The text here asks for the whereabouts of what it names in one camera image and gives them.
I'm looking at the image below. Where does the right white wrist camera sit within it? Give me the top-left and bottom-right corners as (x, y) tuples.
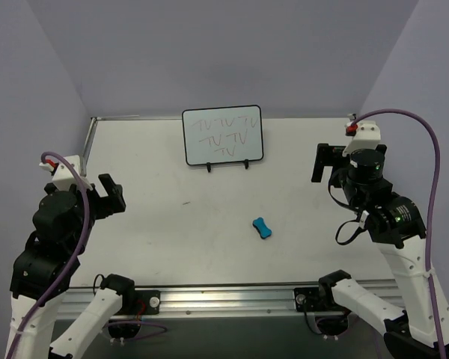
(342, 120), (381, 157)

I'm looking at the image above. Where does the small black-framed whiteboard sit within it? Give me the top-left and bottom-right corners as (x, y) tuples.
(182, 105), (264, 166)

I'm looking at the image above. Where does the front aluminium rail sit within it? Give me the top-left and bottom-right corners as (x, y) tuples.
(55, 286), (405, 319)

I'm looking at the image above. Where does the left aluminium table rail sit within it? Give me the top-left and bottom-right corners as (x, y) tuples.
(82, 117), (98, 174)

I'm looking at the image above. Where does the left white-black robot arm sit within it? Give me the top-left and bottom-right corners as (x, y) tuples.
(6, 174), (136, 358)

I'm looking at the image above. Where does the wire whiteboard stand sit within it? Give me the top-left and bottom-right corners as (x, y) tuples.
(205, 159), (250, 174)

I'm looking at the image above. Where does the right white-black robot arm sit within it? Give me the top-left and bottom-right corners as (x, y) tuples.
(311, 144), (449, 358)

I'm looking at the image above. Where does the blue bone-shaped eraser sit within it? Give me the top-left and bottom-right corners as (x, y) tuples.
(252, 217), (272, 239)

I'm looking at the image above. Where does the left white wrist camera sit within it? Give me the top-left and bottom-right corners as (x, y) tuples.
(39, 155), (85, 191)

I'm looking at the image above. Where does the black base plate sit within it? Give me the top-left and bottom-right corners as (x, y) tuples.
(129, 289), (161, 317)
(293, 286), (332, 313)

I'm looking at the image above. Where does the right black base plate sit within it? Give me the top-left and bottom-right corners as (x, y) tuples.
(293, 286), (332, 313)

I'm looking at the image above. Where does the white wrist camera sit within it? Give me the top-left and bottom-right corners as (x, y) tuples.
(342, 120), (381, 157)
(39, 155), (85, 191)

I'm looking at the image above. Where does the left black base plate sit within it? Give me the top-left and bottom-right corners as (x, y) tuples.
(129, 289), (161, 317)

